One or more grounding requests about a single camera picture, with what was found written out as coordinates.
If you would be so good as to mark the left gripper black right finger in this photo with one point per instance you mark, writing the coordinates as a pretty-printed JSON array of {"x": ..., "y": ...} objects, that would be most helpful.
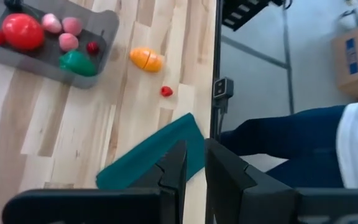
[{"x": 228, "y": 186}]

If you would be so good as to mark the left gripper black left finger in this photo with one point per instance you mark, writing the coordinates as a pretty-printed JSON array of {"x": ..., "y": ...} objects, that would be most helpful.
[{"x": 174, "y": 174}]

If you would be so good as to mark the orange sliceable toy fruit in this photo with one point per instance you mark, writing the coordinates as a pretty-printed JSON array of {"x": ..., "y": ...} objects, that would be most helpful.
[{"x": 146, "y": 59}]

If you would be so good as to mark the green toy bell pepper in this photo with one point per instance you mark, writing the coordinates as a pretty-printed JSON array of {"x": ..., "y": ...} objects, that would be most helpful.
[{"x": 78, "y": 64}]

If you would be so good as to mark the crimson toy cherry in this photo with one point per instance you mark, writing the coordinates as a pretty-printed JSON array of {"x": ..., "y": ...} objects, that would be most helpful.
[{"x": 92, "y": 48}]

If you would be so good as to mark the pink toy peach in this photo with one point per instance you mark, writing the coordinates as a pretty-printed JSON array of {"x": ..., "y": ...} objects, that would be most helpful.
[
  {"x": 72, "y": 26},
  {"x": 68, "y": 42},
  {"x": 51, "y": 23}
]

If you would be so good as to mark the red toy tomato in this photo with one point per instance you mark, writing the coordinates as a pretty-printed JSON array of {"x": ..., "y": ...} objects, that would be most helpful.
[{"x": 23, "y": 32}]

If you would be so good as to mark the grey translucent plastic tupperware container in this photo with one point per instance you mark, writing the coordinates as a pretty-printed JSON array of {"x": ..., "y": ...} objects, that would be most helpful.
[{"x": 104, "y": 25}]

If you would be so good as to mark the dark green folded cloth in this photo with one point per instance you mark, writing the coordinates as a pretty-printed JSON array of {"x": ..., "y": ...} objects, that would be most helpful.
[{"x": 141, "y": 161}]

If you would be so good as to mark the person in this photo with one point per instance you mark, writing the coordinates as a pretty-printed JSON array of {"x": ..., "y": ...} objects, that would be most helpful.
[{"x": 291, "y": 133}]

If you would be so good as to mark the red toy raspberry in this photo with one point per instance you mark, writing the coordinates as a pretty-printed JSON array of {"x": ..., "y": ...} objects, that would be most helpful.
[{"x": 166, "y": 91}]

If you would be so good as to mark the black slotted rack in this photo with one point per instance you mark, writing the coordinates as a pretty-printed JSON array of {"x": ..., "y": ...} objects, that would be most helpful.
[{"x": 244, "y": 14}]

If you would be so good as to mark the white plastic item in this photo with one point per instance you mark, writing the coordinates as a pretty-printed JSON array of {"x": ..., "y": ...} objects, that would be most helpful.
[{"x": 346, "y": 21}]

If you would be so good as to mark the small black table-level camera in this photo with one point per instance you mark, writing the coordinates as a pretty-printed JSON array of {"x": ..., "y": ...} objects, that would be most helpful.
[{"x": 223, "y": 88}]

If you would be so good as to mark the grey metal stand frame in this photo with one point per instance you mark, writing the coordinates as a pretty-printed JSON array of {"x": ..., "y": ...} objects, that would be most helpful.
[{"x": 287, "y": 62}]

